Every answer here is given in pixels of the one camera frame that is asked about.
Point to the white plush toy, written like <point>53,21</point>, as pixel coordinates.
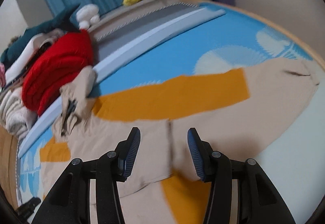
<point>87,14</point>

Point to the light blue folded mat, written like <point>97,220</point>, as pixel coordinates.
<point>152,36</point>

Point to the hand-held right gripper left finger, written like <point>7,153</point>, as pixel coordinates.
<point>132,155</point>

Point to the teal garment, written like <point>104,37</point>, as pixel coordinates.
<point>33,31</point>

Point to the cream folded blanket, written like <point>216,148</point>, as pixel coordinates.
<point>12,112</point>

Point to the white folded garments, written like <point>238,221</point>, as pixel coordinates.
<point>22,56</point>

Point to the pink garment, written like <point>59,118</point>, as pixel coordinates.
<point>2,74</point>

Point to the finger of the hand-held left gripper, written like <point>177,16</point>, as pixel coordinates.
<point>29,205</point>

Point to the grey mattress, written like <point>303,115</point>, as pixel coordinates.
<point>142,23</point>

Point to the red knitted blanket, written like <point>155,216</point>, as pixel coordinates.
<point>55,69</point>

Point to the beige and orange garment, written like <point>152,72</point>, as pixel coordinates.
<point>147,142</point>

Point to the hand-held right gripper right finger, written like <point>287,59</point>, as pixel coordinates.
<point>195,155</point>

